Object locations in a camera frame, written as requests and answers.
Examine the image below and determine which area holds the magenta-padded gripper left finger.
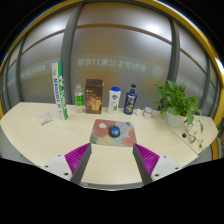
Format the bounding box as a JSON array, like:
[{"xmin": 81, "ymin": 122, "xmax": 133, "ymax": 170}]
[{"xmin": 40, "ymin": 142, "xmax": 93, "ymax": 186}]

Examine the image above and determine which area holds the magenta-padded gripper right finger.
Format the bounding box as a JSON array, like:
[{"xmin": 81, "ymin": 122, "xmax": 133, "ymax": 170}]
[{"xmin": 132, "ymin": 143, "xmax": 183, "ymax": 186}]

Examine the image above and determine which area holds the blue and black computer mouse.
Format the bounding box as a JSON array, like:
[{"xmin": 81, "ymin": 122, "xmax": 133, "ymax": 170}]
[{"xmin": 108, "ymin": 124, "xmax": 121, "ymax": 138}]

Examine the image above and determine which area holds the pastel patterned mouse pad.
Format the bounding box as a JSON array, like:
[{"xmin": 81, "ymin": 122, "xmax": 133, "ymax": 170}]
[{"xmin": 89, "ymin": 118, "xmax": 138, "ymax": 148}]

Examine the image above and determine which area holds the small white jar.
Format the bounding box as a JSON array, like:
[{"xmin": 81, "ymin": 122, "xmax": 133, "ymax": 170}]
[{"xmin": 142, "ymin": 106, "xmax": 154, "ymax": 119}]

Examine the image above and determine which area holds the crumpled white tissue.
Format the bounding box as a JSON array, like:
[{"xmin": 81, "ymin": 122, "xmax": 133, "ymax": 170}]
[{"xmin": 133, "ymin": 107, "xmax": 144, "ymax": 117}]

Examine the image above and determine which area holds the small white packet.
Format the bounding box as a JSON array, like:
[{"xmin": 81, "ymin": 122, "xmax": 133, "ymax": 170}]
[{"xmin": 38, "ymin": 112, "xmax": 53, "ymax": 126}]

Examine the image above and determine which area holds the green plant in white pot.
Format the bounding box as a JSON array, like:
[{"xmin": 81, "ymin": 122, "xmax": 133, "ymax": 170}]
[{"xmin": 152, "ymin": 79, "xmax": 205, "ymax": 150}]

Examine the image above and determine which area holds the clear bottle with green label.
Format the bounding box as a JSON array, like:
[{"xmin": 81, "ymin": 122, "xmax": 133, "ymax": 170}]
[{"xmin": 74, "ymin": 83, "xmax": 85, "ymax": 114}]

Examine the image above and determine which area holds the dark blue pump bottle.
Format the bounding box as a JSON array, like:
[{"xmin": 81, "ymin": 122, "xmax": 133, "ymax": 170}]
[{"xmin": 123, "ymin": 83, "xmax": 139, "ymax": 116}]

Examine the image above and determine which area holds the brown cardboard box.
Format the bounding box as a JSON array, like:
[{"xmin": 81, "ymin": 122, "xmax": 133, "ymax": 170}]
[{"xmin": 84, "ymin": 78, "xmax": 104, "ymax": 115}]

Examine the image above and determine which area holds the white bottle with blue cap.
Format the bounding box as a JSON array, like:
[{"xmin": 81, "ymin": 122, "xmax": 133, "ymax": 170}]
[{"xmin": 107, "ymin": 86, "xmax": 122, "ymax": 115}]

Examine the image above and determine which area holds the white green blue tube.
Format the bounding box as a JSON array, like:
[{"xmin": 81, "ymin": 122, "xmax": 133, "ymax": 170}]
[{"xmin": 51, "ymin": 61, "xmax": 69, "ymax": 121}]

